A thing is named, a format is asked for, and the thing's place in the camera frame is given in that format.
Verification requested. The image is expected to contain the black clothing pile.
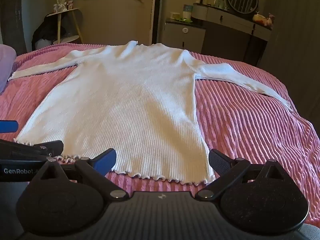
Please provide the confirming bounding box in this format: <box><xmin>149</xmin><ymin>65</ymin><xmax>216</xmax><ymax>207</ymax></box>
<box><xmin>32</xmin><ymin>14</ymin><xmax>61</xmax><ymax>47</ymax></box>

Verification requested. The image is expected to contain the pink ribbed blanket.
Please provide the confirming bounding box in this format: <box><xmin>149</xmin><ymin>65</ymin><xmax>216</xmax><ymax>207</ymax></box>
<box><xmin>0</xmin><ymin>42</ymin><xmax>320</xmax><ymax>228</ymax></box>

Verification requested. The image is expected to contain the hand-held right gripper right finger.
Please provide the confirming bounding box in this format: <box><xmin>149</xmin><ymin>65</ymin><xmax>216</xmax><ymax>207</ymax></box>
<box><xmin>196</xmin><ymin>149</ymin><xmax>293</xmax><ymax>201</ymax></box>

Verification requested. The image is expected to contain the grey drawer cabinet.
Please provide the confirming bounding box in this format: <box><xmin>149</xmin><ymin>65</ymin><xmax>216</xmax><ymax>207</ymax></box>
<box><xmin>164</xmin><ymin>17</ymin><xmax>207</xmax><ymax>54</ymax></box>

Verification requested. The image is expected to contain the white towel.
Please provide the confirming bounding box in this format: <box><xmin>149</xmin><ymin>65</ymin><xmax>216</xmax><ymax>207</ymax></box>
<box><xmin>7</xmin><ymin>41</ymin><xmax>294</xmax><ymax>186</ymax></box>

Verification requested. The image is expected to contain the wooden-legged white side table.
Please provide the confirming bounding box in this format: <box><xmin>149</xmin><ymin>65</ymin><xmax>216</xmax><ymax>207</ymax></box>
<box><xmin>45</xmin><ymin>8</ymin><xmax>84</xmax><ymax>44</ymax></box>

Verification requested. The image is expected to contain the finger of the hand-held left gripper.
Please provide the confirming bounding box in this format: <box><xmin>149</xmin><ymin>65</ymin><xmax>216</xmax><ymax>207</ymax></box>
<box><xmin>0</xmin><ymin>121</ymin><xmax>19</xmax><ymax>133</ymax></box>
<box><xmin>0</xmin><ymin>139</ymin><xmax>64</xmax><ymax>158</ymax></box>

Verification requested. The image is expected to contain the blue white canister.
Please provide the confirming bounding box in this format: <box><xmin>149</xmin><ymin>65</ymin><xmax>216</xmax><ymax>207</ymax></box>
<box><xmin>183</xmin><ymin>4</ymin><xmax>194</xmax><ymax>19</ymax></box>

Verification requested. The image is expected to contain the grey dressing table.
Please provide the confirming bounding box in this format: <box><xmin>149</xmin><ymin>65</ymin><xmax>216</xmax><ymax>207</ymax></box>
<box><xmin>192</xmin><ymin>3</ymin><xmax>272</xmax><ymax>67</ymax></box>

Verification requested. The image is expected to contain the purple pillow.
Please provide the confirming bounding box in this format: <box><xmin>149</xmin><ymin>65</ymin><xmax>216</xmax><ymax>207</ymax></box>
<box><xmin>0</xmin><ymin>44</ymin><xmax>17</xmax><ymax>94</ymax></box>

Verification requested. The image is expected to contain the cream yellow pouch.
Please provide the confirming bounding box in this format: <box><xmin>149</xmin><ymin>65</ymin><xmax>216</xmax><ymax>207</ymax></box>
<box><xmin>252</xmin><ymin>13</ymin><xmax>267</xmax><ymax>25</ymax></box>

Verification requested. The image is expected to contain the white bin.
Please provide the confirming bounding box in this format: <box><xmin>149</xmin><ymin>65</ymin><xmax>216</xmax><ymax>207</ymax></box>
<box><xmin>34</xmin><ymin>39</ymin><xmax>54</xmax><ymax>47</ymax></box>

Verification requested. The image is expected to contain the grey curtain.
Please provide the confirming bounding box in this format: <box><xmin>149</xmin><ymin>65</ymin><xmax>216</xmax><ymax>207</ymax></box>
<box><xmin>260</xmin><ymin>0</ymin><xmax>320</xmax><ymax>87</ymax></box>

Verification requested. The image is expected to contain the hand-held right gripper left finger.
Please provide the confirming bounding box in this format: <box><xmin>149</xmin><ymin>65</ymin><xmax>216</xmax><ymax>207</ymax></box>
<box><xmin>30</xmin><ymin>149</ymin><xmax>129</xmax><ymax>201</ymax></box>

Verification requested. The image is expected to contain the white black tower fan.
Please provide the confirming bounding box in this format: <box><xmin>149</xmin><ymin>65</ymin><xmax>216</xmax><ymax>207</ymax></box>
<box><xmin>149</xmin><ymin>0</ymin><xmax>164</xmax><ymax>46</ymax></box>

